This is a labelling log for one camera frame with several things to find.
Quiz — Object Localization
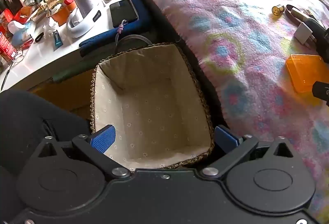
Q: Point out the pen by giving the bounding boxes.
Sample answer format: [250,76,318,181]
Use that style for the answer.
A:
[0,63,13,91]

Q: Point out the small white box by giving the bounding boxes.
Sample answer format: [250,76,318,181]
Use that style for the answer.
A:
[294,22,313,44]

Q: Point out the black smartphone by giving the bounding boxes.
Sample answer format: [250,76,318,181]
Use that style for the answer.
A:
[109,0,139,28]

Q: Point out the blue cushion pad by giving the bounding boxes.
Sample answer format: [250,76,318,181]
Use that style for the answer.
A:
[79,0,153,58]

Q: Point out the white and blue tissue pack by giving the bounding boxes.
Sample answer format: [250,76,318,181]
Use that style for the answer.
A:
[7,20,36,47]

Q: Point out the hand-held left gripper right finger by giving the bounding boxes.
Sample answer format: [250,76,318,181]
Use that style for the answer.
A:
[202,126,294,178]

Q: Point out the pink phone strap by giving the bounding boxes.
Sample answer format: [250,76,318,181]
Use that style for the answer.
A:
[115,20,128,47]

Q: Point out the pastel printed blanket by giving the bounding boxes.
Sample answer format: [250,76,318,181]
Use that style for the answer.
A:
[131,0,329,224]

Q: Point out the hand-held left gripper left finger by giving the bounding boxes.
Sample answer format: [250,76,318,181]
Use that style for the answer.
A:
[38,125,130,180]

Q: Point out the red can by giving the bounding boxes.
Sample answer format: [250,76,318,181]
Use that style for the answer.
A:
[0,31,17,60]

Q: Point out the small gold cylinder cap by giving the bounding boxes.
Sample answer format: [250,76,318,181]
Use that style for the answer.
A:
[272,4,285,18]

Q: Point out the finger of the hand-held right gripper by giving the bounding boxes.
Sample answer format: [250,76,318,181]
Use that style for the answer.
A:
[306,16,329,58]
[312,81,329,107]

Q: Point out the teal tube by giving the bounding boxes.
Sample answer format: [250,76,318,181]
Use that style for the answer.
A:
[53,30,64,49]

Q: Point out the orange transparent box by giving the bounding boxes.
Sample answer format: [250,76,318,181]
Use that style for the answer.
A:
[286,53,327,93]

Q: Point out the woven basket with cloth lining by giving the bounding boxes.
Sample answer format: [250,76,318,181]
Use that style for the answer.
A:
[89,36,215,169]

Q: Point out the white curved stand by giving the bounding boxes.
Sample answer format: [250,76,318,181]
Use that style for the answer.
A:
[66,0,107,39]

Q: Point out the eyeglasses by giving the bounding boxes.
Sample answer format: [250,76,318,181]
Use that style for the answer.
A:
[8,47,31,63]

